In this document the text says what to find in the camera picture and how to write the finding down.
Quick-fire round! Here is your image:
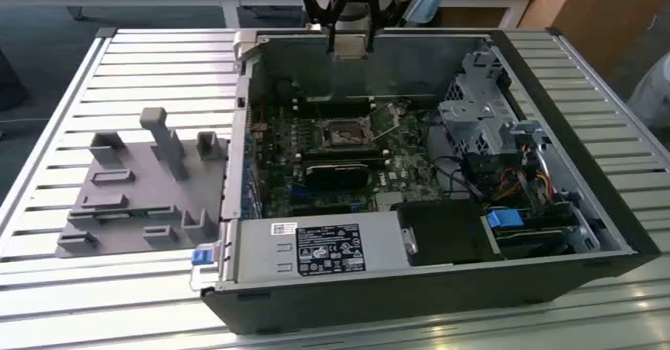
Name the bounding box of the silver CPU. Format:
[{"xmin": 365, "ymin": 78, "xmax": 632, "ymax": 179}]
[{"xmin": 332, "ymin": 31, "xmax": 371, "ymax": 61}]

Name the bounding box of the metal socket cover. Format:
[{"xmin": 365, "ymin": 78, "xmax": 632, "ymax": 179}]
[{"xmin": 367, "ymin": 101, "xmax": 409, "ymax": 132}]

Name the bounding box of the metal wire locking lever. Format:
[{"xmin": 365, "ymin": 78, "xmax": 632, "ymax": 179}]
[{"xmin": 375, "ymin": 119, "xmax": 415, "ymax": 138}]

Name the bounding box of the CPU socket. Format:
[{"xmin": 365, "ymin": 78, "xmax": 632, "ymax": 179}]
[{"xmin": 317, "ymin": 117, "xmax": 376, "ymax": 149}]

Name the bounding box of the metal drive cage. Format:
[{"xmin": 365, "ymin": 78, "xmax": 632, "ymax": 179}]
[{"xmin": 436, "ymin": 50, "xmax": 526, "ymax": 159}]

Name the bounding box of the wooden cabinet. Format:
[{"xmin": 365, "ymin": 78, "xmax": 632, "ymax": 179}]
[{"xmin": 516, "ymin": 0, "xmax": 670, "ymax": 77}]

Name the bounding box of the green motherboard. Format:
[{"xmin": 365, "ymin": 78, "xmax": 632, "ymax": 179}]
[{"xmin": 248, "ymin": 98, "xmax": 451, "ymax": 217}]

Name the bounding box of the black graphics card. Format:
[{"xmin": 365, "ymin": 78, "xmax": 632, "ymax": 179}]
[{"xmin": 303, "ymin": 161, "xmax": 371, "ymax": 188}]

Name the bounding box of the silver chipset heatsink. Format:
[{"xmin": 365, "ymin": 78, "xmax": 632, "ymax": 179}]
[{"xmin": 375, "ymin": 191, "xmax": 405, "ymax": 212}]

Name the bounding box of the pale grey rounded object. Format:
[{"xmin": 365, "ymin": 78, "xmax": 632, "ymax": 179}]
[{"xmin": 624, "ymin": 53, "xmax": 670, "ymax": 128}]

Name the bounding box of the black plastic shroud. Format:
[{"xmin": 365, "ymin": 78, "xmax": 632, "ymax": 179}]
[{"xmin": 395, "ymin": 200, "xmax": 504, "ymax": 268}]

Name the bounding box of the blue disk carrier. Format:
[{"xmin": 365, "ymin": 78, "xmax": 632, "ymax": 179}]
[{"xmin": 484, "ymin": 207, "xmax": 524, "ymax": 232}]

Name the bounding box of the grey parts rack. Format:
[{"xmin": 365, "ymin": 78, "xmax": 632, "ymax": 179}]
[{"xmin": 54, "ymin": 106, "xmax": 231, "ymax": 260}]

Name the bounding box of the grey power supply unit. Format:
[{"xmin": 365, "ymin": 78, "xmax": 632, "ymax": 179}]
[{"xmin": 232, "ymin": 212, "xmax": 415, "ymax": 284}]

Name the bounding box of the green RAM stick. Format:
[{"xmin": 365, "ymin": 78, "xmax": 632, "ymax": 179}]
[{"xmin": 93, "ymin": 207, "xmax": 173, "ymax": 221}]

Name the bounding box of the black PC case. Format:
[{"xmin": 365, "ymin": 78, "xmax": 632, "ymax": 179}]
[{"xmin": 200, "ymin": 27, "xmax": 662, "ymax": 336}]

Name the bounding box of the grey case handle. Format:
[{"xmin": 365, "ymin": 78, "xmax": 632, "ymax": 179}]
[{"xmin": 231, "ymin": 30, "xmax": 264, "ymax": 63}]

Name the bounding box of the black plastic bracket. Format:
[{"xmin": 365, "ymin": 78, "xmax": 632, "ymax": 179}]
[{"xmin": 463, "ymin": 153, "xmax": 507, "ymax": 200}]

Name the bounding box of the yellow orange wire bundle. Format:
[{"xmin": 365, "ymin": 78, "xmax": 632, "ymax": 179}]
[{"xmin": 494, "ymin": 168, "xmax": 555, "ymax": 202}]

